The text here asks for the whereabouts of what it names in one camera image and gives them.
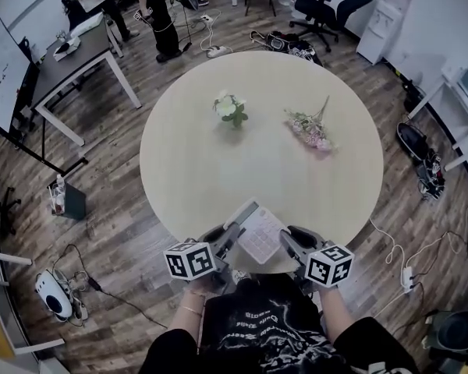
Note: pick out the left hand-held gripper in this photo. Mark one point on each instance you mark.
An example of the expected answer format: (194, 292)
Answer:
(189, 261)

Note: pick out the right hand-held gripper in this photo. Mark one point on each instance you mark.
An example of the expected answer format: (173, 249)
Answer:
(329, 265)

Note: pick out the white pink calculator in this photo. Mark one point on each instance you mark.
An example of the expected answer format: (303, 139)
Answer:
(259, 236)

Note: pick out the person's left forearm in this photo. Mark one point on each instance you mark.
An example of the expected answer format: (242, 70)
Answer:
(187, 320)

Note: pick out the person's right forearm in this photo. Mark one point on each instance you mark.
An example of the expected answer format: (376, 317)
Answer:
(335, 314)

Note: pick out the person's black printed shirt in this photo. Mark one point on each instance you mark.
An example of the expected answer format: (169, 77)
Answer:
(257, 325)

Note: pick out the pink dried flower bouquet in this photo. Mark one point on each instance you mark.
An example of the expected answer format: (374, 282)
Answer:
(310, 129)

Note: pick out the white flower small plant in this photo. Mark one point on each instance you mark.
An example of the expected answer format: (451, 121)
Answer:
(228, 107)

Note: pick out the black bag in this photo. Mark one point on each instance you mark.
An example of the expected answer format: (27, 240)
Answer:
(411, 140)

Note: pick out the black waste bin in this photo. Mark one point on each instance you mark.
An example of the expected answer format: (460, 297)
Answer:
(74, 203)

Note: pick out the clear plastic bottle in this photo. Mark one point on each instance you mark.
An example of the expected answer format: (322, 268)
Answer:
(60, 183)

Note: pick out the black round seat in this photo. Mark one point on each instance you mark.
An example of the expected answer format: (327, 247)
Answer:
(456, 329)

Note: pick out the white rounded floor device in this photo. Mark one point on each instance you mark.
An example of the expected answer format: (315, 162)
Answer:
(52, 298)

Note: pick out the pile of bags and gear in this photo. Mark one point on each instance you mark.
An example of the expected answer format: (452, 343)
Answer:
(281, 43)

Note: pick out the white side table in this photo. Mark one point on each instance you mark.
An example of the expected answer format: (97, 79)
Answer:
(462, 111)

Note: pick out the small white power strip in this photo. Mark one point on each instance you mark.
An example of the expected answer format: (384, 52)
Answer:
(206, 18)

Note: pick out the dark desk white legs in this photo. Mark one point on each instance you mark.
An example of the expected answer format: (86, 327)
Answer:
(74, 61)

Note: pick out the white water dispenser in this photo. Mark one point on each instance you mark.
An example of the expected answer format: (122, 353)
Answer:
(382, 25)

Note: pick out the black office chair with armrests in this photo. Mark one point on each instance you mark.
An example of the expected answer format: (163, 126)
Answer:
(316, 8)

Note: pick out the white box with black item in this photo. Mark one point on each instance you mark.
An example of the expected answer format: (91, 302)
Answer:
(66, 49)

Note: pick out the white flat package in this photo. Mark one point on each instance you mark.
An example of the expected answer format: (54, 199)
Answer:
(86, 25)

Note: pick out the whiteboard on black stand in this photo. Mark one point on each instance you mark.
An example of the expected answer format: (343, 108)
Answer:
(4, 72)

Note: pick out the white shelf frame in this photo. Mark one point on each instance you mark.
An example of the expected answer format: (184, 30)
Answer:
(8, 256)

